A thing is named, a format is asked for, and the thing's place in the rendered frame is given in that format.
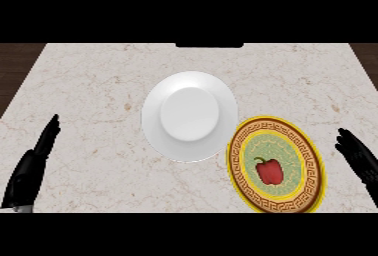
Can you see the black flat object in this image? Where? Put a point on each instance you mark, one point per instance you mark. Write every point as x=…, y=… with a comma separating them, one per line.
x=210, y=44

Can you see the white plate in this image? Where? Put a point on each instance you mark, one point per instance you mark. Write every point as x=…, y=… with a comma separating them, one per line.
x=190, y=116

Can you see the yellow brown patterned plate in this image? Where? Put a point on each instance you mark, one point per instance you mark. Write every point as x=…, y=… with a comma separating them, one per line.
x=296, y=186

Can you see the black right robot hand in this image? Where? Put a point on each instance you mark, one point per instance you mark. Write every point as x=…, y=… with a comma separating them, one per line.
x=360, y=156

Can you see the red bell pepper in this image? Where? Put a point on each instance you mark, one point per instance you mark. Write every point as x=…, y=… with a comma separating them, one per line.
x=270, y=171

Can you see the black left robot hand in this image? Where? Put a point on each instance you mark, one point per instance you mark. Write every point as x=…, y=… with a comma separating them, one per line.
x=30, y=166

